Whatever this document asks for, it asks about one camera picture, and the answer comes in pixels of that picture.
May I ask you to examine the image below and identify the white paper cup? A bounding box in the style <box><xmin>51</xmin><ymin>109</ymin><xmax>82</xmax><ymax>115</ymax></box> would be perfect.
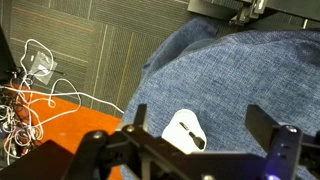
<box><xmin>161</xmin><ymin>108</ymin><xmax>208</xmax><ymax>155</ymax></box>

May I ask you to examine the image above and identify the long white cable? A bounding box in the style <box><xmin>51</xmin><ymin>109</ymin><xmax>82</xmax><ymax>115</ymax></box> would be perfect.
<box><xmin>0</xmin><ymin>38</ymin><xmax>125</xmax><ymax>134</ymax></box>

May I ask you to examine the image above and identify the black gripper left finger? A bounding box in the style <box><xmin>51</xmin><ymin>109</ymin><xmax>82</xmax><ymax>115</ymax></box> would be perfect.
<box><xmin>133</xmin><ymin>103</ymin><xmax>150</xmax><ymax>134</ymax></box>

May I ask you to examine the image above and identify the table with blue cloth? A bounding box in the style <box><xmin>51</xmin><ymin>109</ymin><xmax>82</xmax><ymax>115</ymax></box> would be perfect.
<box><xmin>119</xmin><ymin>16</ymin><xmax>320</xmax><ymax>180</ymax></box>

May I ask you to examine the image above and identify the black metal frame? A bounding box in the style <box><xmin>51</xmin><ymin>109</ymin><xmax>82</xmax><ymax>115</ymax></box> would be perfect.
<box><xmin>187</xmin><ymin>0</ymin><xmax>320</xmax><ymax>26</ymax></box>

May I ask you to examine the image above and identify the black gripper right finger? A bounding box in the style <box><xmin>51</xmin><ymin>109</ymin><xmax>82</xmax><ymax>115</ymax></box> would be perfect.
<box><xmin>244</xmin><ymin>103</ymin><xmax>282</xmax><ymax>153</ymax></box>

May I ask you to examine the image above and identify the clear plastic bag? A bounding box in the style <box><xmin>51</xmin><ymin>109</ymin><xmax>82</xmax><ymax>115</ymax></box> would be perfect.
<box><xmin>29</xmin><ymin>50</ymin><xmax>58</xmax><ymax>86</ymax></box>

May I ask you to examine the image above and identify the tangled white cable bundle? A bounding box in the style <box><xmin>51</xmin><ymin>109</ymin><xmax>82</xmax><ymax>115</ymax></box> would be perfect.
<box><xmin>0</xmin><ymin>99</ymin><xmax>45</xmax><ymax>165</ymax></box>

